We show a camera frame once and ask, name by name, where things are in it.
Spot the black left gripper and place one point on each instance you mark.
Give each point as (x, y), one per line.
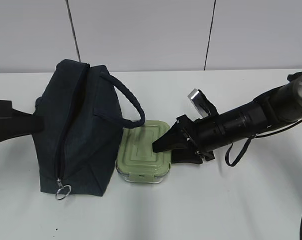
(15, 123)

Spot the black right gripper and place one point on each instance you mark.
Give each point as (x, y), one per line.
(182, 139)

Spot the green lid glass container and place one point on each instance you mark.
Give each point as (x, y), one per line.
(136, 162)

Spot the dark blue lunch bag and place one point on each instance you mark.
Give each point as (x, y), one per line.
(85, 111)

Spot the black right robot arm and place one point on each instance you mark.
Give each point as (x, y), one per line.
(270, 113)

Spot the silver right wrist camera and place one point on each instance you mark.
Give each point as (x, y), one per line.
(203, 106)

